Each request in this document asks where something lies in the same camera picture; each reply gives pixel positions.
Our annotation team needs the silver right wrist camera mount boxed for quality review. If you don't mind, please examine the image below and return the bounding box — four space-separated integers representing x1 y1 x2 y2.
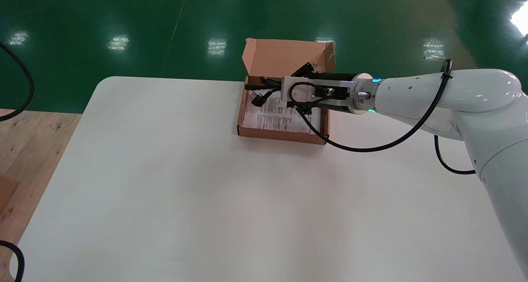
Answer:
282 76 356 109

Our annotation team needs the white printed paper leaflet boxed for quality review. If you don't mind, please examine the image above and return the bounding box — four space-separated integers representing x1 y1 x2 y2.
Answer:
243 93 323 135

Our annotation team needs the black wired computer mouse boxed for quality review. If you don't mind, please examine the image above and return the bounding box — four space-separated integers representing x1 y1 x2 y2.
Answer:
245 77 285 107

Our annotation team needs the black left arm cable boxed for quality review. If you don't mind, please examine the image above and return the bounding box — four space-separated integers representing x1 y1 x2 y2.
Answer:
0 42 34 282

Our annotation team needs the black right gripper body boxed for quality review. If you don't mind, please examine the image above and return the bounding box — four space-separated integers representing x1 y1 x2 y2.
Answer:
307 72 358 114

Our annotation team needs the brown cardboard storage box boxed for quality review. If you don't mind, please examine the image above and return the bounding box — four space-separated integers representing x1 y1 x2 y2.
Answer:
237 38 337 145

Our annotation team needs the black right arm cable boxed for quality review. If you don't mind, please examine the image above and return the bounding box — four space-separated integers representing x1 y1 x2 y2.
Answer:
288 59 477 175

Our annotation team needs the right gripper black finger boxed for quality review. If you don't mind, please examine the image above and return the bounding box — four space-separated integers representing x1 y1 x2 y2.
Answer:
291 62 319 78

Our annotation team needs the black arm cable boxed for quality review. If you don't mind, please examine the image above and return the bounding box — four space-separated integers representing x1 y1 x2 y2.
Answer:
288 59 477 175
0 42 34 282

